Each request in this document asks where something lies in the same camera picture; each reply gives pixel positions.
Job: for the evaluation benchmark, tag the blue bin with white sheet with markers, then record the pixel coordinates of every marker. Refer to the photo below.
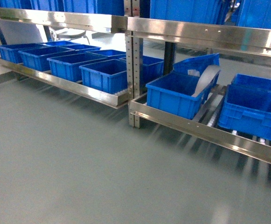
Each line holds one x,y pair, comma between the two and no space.
172,94

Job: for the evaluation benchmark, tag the blue plastic bin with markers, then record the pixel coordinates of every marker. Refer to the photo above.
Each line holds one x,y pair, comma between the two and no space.
109,76
37,58
67,67
10,52

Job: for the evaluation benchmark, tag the blue bin back row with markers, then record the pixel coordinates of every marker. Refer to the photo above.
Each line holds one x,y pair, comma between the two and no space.
152,69

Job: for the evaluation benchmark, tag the tilted blue bin rear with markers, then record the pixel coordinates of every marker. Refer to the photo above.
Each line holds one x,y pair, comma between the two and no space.
195,66

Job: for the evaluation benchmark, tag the curved white plastic sheet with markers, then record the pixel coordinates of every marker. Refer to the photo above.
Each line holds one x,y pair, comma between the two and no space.
206,78

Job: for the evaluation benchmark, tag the blue bin behind target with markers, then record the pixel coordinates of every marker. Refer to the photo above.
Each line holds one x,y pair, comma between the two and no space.
260,83

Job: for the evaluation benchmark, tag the blue target bin front right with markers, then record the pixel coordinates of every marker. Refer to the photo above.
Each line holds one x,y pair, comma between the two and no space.
247,110

